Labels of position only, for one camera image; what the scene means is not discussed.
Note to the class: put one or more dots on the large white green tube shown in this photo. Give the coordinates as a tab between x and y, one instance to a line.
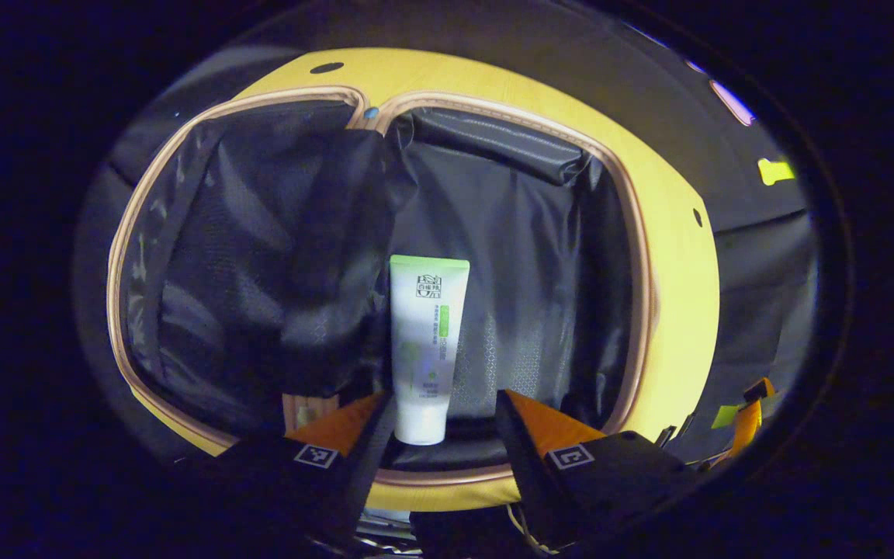
425	341

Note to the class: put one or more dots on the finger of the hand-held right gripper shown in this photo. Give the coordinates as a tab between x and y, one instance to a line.
750	423

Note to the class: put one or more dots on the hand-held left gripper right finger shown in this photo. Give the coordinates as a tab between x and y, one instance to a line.
524	466

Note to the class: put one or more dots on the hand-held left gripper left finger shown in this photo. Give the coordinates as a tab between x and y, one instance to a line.
365	466

